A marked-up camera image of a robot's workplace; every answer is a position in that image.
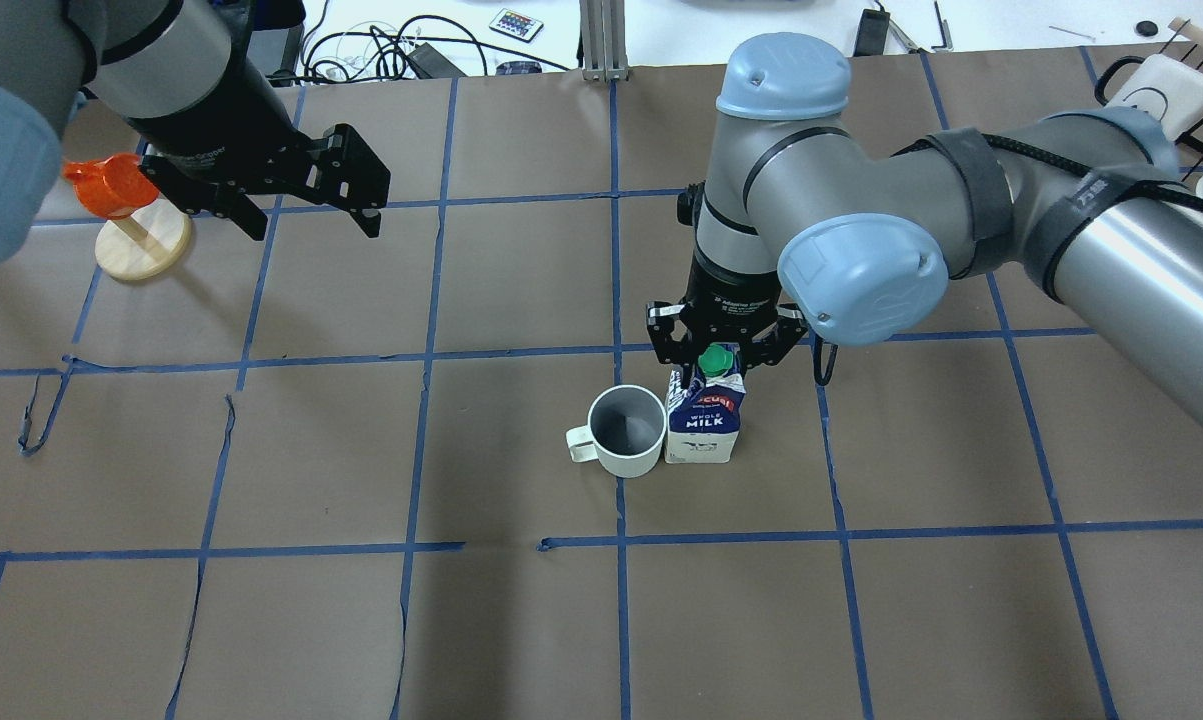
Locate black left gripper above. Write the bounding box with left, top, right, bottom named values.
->
left=140, top=123, right=391, bottom=242

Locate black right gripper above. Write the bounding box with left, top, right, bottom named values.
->
left=646, top=250, right=810, bottom=369

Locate blue white milk carton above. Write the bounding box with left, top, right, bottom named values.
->
left=664, top=343, right=746, bottom=464

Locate white ceramic mug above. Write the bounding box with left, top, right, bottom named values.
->
left=565, top=383, right=669, bottom=480

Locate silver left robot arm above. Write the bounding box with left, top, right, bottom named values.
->
left=0, top=1, right=694, bottom=426

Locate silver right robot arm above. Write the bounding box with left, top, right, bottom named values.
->
left=646, top=32, right=1203, bottom=427

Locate round wooden cup stand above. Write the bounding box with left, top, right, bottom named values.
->
left=94, top=200, right=192, bottom=282

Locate orange plastic cup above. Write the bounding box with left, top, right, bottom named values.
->
left=63, top=151, right=159, bottom=220

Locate remote control with coloured buttons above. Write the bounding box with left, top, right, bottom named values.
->
left=488, top=8, right=543, bottom=44

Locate black power adapter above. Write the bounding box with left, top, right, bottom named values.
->
left=852, top=8, right=891, bottom=56

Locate black cable bundle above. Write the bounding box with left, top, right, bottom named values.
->
left=300, top=14, right=571, bottom=83

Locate aluminium profile post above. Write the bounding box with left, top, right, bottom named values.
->
left=579, top=0, right=630, bottom=83

